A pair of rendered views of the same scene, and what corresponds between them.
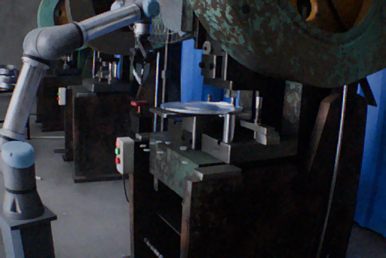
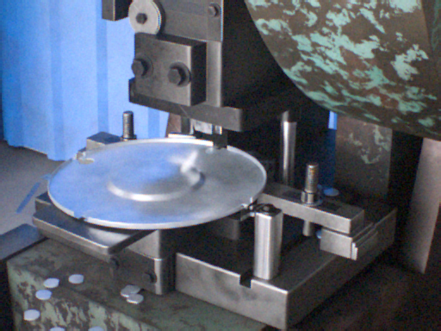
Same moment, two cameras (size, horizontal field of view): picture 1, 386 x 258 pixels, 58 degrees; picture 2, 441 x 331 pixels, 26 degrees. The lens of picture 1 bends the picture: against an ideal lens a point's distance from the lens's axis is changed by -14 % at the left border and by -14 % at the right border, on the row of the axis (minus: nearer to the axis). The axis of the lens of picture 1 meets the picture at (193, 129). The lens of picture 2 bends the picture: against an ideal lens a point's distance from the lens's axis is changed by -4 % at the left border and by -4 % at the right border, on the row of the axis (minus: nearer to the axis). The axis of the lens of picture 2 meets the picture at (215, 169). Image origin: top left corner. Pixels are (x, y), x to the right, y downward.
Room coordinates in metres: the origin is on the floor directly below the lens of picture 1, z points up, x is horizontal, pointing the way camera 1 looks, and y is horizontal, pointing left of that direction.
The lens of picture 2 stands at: (0.27, 0.40, 1.33)
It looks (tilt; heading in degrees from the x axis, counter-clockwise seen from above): 24 degrees down; 336
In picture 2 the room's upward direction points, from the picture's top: straight up
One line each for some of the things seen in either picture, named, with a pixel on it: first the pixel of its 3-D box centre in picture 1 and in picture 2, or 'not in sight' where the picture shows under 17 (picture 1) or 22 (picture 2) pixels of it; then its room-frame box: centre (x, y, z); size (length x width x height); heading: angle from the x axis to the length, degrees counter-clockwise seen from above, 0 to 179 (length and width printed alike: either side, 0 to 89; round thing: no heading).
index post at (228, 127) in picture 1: (228, 127); (267, 240); (1.24, -0.11, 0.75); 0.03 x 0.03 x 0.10; 29
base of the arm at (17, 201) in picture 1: (22, 197); not in sight; (1.11, 0.56, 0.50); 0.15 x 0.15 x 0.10
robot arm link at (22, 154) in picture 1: (18, 164); not in sight; (1.11, 0.57, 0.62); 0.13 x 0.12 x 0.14; 47
